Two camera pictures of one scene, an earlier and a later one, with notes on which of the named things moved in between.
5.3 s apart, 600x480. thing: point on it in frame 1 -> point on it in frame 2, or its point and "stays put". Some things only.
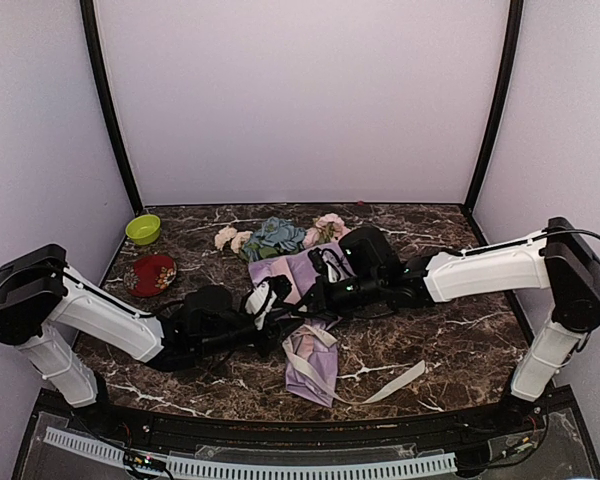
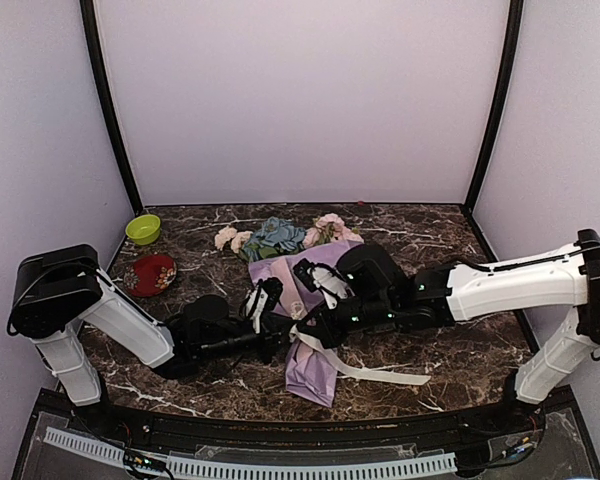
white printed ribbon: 328,337 -> 297,334
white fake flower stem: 235,237 stays put
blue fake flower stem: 275,238 stays put
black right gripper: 322,306 -> 328,332
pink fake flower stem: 328,228 stays put
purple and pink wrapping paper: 314,370 stays put
